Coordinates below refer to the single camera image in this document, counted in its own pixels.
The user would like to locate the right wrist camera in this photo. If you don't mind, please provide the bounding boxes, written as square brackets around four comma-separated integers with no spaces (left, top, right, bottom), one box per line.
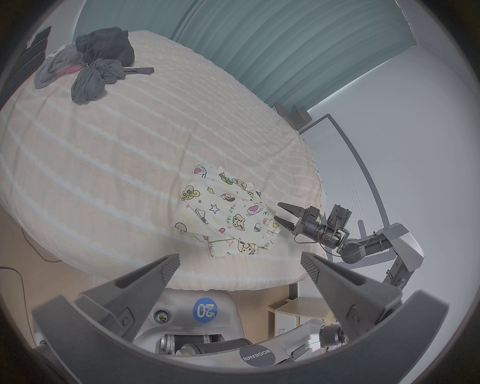
[325,204,354,230]

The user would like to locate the pale wood bedside table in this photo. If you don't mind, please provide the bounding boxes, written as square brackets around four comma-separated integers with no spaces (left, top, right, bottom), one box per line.
[267,298,333,337]

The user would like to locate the black cable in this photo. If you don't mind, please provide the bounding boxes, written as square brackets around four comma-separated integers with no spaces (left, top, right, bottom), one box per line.
[0,227,61,301]

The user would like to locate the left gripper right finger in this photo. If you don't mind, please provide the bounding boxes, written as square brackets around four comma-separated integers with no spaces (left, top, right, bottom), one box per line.
[300,251,404,340]

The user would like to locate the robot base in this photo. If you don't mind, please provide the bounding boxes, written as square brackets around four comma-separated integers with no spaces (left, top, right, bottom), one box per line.
[133,289,348,370]

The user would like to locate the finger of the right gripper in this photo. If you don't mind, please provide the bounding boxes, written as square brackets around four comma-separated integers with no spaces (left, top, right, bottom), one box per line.
[277,202,303,218]
[274,215,297,232]

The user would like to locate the black chest of drawers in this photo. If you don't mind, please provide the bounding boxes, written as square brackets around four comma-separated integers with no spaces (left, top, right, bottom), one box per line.
[0,25,52,109]

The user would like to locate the pile of clothes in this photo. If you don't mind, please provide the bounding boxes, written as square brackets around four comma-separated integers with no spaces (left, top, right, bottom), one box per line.
[34,27,155,106]

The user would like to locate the white printed pyjama top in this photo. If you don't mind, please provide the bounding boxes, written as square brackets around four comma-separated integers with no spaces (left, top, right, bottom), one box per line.
[171,163,283,259]

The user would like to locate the grey bedside table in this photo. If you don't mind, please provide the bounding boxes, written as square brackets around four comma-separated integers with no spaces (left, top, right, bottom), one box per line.
[274,103,313,130]

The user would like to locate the bed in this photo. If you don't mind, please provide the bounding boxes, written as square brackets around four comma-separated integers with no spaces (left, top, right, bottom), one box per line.
[0,30,389,301]

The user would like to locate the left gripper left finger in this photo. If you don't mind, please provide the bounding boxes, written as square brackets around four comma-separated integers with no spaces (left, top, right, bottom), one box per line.
[77,253,181,343]

